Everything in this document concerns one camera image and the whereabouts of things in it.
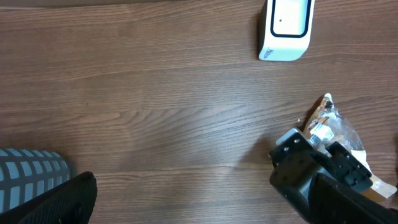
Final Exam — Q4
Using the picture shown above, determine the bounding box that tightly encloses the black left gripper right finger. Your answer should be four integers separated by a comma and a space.
308, 174, 397, 224

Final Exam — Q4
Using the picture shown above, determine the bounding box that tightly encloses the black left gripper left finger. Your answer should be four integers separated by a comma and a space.
1, 171, 98, 224

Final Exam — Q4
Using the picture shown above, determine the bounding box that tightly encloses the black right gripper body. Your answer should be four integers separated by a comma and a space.
269, 133, 373, 222

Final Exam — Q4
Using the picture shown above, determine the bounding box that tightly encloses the beige nut snack pouch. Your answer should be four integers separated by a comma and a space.
303, 93, 397, 203

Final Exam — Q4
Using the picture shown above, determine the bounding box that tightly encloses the white barcode scanner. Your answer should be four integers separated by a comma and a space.
259, 0, 315, 62

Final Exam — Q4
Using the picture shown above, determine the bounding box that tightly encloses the grey plastic mesh basket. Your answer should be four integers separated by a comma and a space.
1, 148, 71, 213

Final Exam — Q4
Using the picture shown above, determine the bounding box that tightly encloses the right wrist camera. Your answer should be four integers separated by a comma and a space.
275, 128, 302, 146

